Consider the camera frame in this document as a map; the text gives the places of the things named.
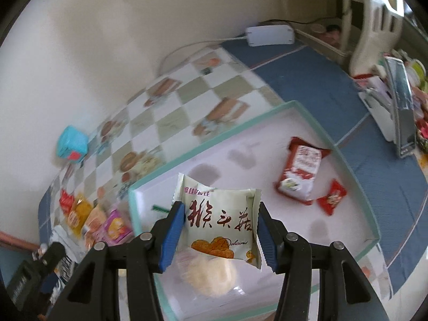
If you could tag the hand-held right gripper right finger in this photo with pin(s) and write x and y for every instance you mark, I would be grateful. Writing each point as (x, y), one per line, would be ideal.
(267, 237)

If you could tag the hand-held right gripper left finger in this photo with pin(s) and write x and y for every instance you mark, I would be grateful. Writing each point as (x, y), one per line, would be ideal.
(172, 237)

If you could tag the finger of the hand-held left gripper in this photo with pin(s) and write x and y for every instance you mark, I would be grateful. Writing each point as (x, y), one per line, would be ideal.
(53, 252)

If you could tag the yellow snack packet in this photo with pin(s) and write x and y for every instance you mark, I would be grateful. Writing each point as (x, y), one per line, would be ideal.
(78, 214)

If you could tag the cream biscuit packet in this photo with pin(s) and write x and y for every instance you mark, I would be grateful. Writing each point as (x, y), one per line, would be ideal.
(220, 220)

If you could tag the round white bun packet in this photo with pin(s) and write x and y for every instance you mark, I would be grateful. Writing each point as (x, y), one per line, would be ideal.
(209, 274)

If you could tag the red snack packet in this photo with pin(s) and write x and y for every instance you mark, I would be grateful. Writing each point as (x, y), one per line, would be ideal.
(67, 200)

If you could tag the teal shallow cardboard tray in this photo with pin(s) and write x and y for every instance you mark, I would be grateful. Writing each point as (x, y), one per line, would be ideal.
(334, 227)

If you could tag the red milk biscuit packet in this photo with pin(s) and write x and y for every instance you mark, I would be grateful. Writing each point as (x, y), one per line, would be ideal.
(301, 170)

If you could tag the small red candy packet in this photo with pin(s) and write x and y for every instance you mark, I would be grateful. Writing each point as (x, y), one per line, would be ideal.
(332, 197)

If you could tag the orange striped snack packet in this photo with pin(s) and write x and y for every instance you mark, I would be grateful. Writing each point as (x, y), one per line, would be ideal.
(95, 220)

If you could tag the pink cake packet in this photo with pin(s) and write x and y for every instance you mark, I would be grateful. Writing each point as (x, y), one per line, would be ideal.
(115, 225)

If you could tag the teal toy box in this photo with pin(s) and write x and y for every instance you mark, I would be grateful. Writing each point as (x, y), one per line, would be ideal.
(70, 142)

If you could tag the checkered printed tablecloth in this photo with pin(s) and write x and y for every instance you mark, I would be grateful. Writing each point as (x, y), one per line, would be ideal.
(174, 107)

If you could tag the blue tablecloth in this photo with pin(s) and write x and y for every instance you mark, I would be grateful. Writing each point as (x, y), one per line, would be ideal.
(317, 83)

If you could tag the white phone stand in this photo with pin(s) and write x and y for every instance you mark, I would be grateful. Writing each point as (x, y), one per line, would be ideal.
(378, 107)

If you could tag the black smartphone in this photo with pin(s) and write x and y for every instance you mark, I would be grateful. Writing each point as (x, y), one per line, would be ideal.
(401, 107)

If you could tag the white plastic basket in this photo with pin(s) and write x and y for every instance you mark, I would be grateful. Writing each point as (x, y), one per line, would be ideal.
(334, 49)

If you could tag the pile of colourful small items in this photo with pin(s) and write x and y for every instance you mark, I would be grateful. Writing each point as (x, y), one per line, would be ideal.
(419, 107)

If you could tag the white power strip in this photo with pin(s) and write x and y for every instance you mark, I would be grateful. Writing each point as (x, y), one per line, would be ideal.
(269, 35)

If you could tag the white cutout chair back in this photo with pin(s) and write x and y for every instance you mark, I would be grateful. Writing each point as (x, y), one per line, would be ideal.
(371, 33)

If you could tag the brown wooden rail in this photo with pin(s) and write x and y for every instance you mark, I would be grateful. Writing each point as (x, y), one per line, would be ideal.
(16, 241)

